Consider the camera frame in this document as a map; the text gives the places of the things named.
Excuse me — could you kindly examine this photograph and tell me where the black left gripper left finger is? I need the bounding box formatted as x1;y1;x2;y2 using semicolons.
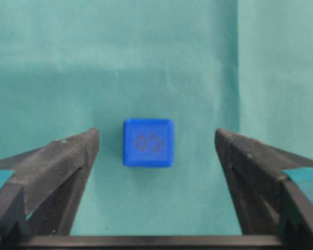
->
0;128;99;247

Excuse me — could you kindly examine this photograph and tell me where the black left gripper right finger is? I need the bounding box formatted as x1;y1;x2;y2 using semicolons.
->
214;128;313;249

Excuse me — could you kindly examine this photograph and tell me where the blue cube block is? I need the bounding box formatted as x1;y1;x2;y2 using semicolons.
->
123;118;175;168

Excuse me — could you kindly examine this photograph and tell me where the green table cloth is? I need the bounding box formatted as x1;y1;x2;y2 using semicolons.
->
0;1;313;235

